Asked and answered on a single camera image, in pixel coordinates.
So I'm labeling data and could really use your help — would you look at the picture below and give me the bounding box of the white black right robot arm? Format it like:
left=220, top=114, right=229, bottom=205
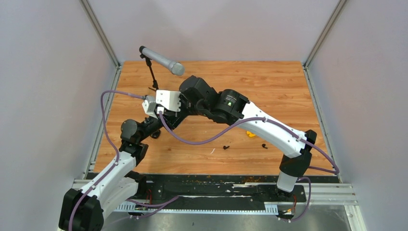
left=179, top=76, right=317, bottom=201

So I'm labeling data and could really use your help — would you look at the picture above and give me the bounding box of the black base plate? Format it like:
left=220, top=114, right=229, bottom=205
left=131, top=174, right=307, bottom=211

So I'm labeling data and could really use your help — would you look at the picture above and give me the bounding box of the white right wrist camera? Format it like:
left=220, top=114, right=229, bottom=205
left=155, top=90, right=181, bottom=112

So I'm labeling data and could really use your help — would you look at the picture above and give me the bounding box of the yellow triangular plastic piece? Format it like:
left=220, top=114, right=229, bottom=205
left=246, top=131, right=256, bottom=138

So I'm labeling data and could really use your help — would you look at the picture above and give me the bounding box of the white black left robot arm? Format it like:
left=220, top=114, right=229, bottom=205
left=58, top=112, right=190, bottom=231

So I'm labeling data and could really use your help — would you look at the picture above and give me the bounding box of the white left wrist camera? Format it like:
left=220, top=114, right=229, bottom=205
left=142, top=99, right=157, bottom=119

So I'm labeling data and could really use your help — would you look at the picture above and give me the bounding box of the grey microphone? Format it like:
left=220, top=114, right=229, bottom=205
left=139, top=46, right=185, bottom=76

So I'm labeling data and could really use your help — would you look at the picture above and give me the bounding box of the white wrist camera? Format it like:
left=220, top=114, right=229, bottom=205
left=142, top=99, right=157, bottom=119
left=155, top=90, right=181, bottom=112

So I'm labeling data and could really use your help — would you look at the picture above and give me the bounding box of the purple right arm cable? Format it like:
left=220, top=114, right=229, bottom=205
left=157, top=108, right=341, bottom=223

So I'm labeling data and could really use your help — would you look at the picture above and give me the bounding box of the black earbud case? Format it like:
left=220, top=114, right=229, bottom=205
left=150, top=130, right=161, bottom=139

